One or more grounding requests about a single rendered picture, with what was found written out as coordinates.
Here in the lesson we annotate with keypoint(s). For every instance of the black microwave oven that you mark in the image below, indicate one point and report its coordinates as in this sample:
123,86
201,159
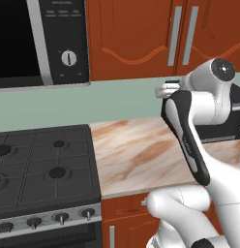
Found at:
15,38

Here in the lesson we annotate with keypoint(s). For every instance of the red-brown lower cupboard door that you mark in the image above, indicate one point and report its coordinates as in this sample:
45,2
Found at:
134,232

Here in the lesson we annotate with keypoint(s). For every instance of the black gas stove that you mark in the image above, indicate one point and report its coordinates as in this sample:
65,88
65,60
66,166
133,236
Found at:
44,168

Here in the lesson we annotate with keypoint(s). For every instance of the silver microwave knob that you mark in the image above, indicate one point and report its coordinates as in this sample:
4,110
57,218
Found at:
69,58

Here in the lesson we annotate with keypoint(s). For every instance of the black stove knob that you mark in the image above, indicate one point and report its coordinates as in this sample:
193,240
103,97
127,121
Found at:
5,227
88,213
62,218
34,222

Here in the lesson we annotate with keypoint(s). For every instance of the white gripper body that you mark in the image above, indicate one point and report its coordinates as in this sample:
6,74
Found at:
164,92

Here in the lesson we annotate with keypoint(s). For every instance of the red-brown cabinet door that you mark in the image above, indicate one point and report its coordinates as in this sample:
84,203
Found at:
222,29
131,35

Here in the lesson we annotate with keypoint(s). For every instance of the red-brown drawer front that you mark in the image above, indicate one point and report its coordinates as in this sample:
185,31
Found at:
125,204

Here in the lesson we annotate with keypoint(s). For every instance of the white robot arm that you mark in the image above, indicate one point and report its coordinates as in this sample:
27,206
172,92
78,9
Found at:
222,184

